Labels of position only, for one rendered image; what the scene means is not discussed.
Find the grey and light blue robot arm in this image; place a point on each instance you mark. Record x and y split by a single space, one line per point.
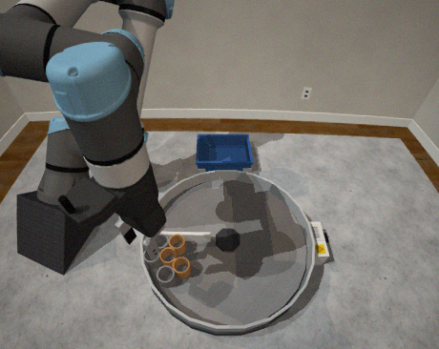
93 87

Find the bronze bushing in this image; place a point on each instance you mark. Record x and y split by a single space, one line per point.
182 260
166 252
178 238

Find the grey metal bushing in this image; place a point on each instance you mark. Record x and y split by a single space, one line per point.
163 270
153 264
162 238

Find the grey round turntable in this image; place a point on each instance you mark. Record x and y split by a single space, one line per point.
251 263

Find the blue square crate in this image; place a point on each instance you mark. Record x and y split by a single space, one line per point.
223 152

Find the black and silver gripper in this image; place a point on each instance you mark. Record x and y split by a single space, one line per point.
131 192

